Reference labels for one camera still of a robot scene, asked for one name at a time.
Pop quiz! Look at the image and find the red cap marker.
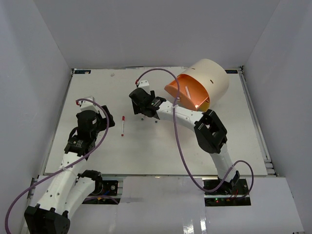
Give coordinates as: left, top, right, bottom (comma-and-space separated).
121, 116, 125, 137

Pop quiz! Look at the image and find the white pen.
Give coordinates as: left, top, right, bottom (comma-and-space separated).
185, 86, 191, 99

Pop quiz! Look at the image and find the pink top drawer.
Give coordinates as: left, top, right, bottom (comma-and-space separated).
177, 74, 210, 112

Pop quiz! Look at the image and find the yellow drawer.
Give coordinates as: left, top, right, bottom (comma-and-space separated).
198, 101, 210, 112

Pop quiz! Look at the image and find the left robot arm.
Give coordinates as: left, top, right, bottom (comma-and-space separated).
24, 105, 115, 234

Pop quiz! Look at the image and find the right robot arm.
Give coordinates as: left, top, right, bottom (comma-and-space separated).
129, 88, 240, 195

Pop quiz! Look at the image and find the left XDOF logo sticker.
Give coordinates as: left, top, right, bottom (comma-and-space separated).
74, 70, 91, 74

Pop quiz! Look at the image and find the cream round drawer cabinet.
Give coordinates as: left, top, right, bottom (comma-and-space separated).
181, 58, 229, 108

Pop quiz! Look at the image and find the dark XDOF logo sticker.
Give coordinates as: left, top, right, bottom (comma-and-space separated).
225, 69, 238, 74

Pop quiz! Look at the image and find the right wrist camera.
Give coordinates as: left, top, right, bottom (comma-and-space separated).
136, 79, 150, 94

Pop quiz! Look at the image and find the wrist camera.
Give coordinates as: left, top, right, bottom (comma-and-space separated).
76, 100, 97, 112
136, 79, 150, 94

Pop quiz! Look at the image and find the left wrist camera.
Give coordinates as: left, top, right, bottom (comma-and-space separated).
76, 100, 97, 112

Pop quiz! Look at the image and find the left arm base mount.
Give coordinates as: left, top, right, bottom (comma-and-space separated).
83, 180, 121, 205

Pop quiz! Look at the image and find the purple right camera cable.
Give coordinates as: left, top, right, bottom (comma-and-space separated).
135, 68, 254, 202

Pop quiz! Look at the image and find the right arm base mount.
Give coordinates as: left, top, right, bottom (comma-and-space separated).
204, 179, 251, 207

